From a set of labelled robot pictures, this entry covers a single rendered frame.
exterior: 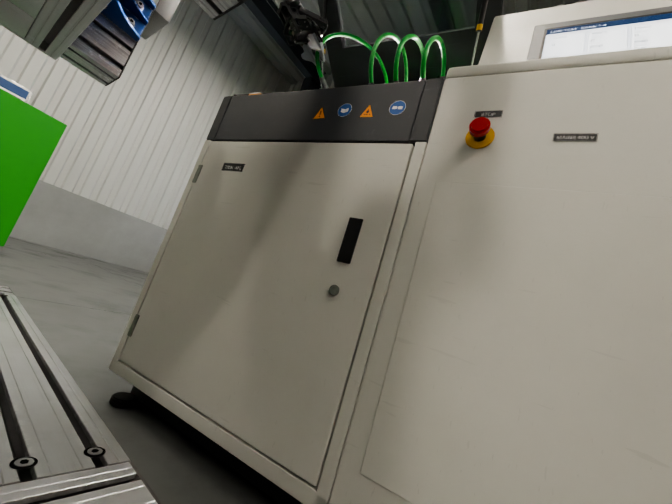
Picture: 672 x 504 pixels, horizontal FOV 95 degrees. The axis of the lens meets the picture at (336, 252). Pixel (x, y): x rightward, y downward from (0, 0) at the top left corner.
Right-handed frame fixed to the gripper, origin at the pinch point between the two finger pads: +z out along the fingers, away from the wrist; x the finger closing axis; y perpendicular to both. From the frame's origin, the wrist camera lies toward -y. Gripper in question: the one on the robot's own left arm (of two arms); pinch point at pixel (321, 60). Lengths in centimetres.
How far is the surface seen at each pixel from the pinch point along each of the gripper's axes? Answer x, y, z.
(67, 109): -535, 27, -349
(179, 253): -20, 65, 41
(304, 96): 10.4, 23.8, 18.6
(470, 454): 40, 52, 95
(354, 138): 23, 27, 38
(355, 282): 24, 46, 67
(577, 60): 59, 4, 48
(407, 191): 33, 30, 55
